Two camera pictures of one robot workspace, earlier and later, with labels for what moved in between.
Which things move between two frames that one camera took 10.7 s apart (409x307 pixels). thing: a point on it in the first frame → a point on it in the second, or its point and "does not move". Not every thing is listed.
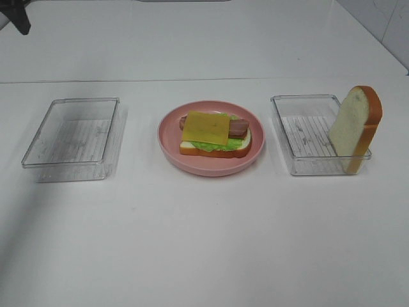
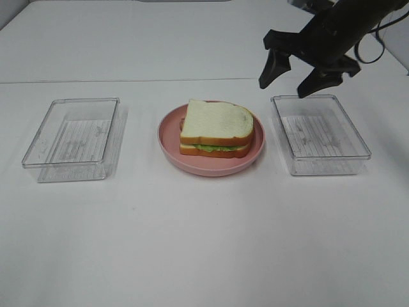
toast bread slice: x=354 y=125 → x=215 y=123
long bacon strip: x=182 y=122 does not move
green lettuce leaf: x=232 y=144 does not move
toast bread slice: x=186 y=148 does not move
